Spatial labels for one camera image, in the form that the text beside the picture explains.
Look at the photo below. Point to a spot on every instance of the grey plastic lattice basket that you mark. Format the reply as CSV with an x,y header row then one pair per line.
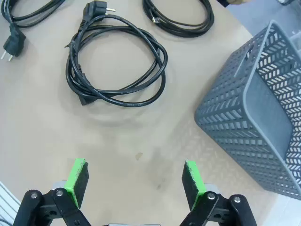
x,y
223,106

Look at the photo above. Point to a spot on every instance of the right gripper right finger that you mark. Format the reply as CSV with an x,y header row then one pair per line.
x,y
192,183

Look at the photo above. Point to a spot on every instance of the person left hand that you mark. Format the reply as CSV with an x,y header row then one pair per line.
x,y
237,1

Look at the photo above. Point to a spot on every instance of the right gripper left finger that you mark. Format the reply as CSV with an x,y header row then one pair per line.
x,y
73,183

